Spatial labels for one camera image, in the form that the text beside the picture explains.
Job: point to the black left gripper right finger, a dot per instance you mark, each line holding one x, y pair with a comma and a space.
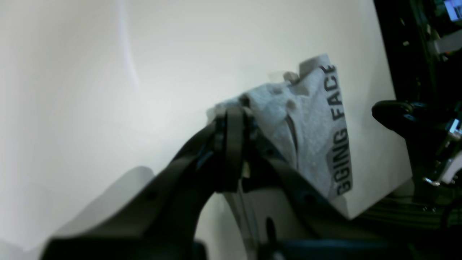
324, 224

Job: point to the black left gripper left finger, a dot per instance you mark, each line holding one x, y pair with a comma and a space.
161, 220

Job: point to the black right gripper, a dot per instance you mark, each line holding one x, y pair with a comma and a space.
432, 133

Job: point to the grey T-shirt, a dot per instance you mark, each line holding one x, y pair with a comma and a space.
305, 120

